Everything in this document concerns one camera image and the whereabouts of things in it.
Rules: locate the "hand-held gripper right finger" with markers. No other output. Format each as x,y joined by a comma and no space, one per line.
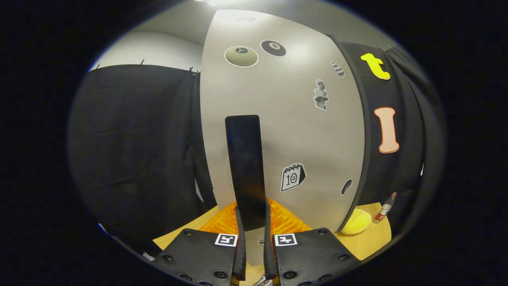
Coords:
269,254

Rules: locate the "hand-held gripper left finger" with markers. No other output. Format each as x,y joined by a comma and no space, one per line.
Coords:
240,250

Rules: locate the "grey shoe cabinet door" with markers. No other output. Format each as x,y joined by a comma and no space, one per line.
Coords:
285,131

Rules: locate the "dark grey shoe cabinet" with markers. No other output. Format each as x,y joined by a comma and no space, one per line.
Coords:
368,131

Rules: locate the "yellow plush toy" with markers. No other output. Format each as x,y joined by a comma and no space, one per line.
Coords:
357,222

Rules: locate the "small red label bottle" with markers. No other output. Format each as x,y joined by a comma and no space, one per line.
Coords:
384,210

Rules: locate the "black backdrop cloth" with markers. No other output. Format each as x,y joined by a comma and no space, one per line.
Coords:
131,151

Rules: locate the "large ceiling light panel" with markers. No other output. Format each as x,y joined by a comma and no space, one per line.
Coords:
214,2

